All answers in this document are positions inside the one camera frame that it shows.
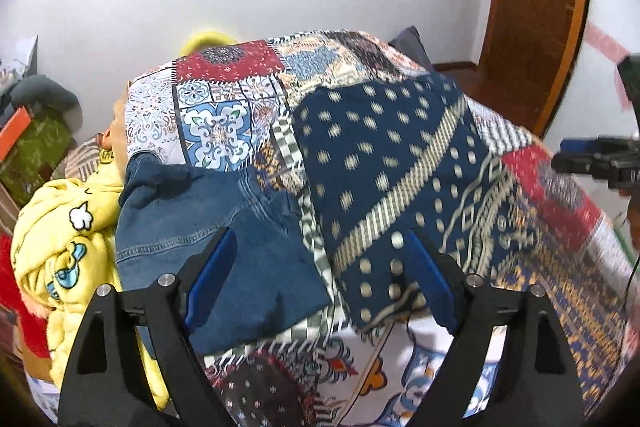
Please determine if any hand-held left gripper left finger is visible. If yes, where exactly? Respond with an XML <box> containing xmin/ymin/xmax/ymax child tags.
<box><xmin>57</xmin><ymin>227</ymin><xmax>239</xmax><ymax>427</ymax></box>

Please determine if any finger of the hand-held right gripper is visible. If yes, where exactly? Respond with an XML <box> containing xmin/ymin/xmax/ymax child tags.
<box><xmin>551</xmin><ymin>151</ymin><xmax>619</xmax><ymax>179</ymax></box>
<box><xmin>558</xmin><ymin>137</ymin><xmax>602</xmax><ymax>154</ymax></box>

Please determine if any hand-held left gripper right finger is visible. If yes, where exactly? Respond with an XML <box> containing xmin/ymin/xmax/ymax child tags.
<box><xmin>402</xmin><ymin>228</ymin><xmax>586</xmax><ymax>427</ymax></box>

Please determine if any blue denim garment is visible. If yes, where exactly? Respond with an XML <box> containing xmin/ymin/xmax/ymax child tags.
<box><xmin>115</xmin><ymin>154</ymin><xmax>334</xmax><ymax>356</ymax></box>

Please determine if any wooden door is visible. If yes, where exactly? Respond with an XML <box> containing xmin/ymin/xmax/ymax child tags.
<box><xmin>477</xmin><ymin>0</ymin><xmax>594</xmax><ymax>138</ymax></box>

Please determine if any patchwork printed blanket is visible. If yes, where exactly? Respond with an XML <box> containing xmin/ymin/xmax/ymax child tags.
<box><xmin>30</xmin><ymin>29</ymin><xmax>637</xmax><ymax>427</ymax></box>

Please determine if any yellow cartoon blanket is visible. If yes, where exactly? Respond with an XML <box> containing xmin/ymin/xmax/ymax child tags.
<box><xmin>10</xmin><ymin>164</ymin><xmax>172</xmax><ymax>413</ymax></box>

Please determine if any red cloth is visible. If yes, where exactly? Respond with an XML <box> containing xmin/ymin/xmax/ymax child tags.
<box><xmin>0</xmin><ymin>232</ymin><xmax>52</xmax><ymax>360</ymax></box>

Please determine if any dark grey cushion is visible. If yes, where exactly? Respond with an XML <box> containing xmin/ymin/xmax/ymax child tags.
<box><xmin>387</xmin><ymin>26</ymin><xmax>434</xmax><ymax>68</ymax></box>

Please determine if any green patterned box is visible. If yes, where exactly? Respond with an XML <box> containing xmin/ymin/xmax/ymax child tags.
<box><xmin>0</xmin><ymin>106</ymin><xmax>77</xmax><ymax>208</ymax></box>

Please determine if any yellow round object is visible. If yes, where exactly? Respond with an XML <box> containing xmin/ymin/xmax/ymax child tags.
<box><xmin>179</xmin><ymin>29</ymin><xmax>240</xmax><ymax>56</ymax></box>

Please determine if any grey neck pillow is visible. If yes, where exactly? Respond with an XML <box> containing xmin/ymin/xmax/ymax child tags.
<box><xmin>9</xmin><ymin>74</ymin><xmax>84</xmax><ymax>114</ymax></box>

